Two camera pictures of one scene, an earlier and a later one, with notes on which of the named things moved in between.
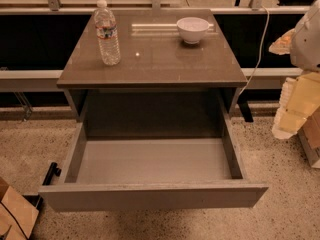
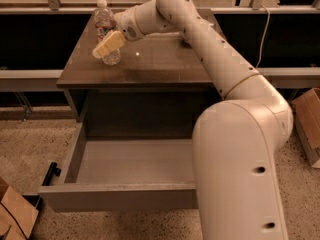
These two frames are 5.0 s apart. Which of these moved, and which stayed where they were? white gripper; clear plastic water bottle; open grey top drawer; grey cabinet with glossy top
Moved: white gripper
Stayed: clear plastic water bottle; grey cabinet with glossy top; open grey top drawer
